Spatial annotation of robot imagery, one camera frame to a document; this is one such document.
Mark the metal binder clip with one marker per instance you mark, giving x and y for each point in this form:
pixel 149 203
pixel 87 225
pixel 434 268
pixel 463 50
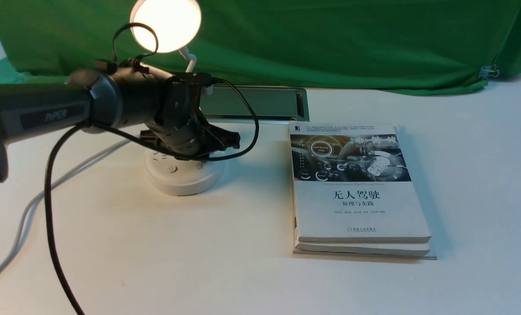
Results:
pixel 486 72

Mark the metal desk cable tray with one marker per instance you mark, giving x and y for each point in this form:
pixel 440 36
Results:
pixel 272 105

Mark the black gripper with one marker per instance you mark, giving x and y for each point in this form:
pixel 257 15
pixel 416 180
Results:
pixel 180 126

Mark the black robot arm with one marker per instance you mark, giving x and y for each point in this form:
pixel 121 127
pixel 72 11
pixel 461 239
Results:
pixel 115 96

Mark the white desk lamp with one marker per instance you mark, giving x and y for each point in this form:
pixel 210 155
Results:
pixel 175 23

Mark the green backdrop cloth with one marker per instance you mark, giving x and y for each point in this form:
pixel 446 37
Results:
pixel 413 47

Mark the top white book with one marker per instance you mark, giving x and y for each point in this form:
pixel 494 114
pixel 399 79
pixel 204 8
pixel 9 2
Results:
pixel 352 184

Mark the bottom white book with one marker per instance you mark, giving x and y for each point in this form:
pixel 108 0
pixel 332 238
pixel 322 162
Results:
pixel 361 249

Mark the white book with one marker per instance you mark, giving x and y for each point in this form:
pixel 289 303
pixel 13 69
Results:
pixel 361 249
pixel 352 184

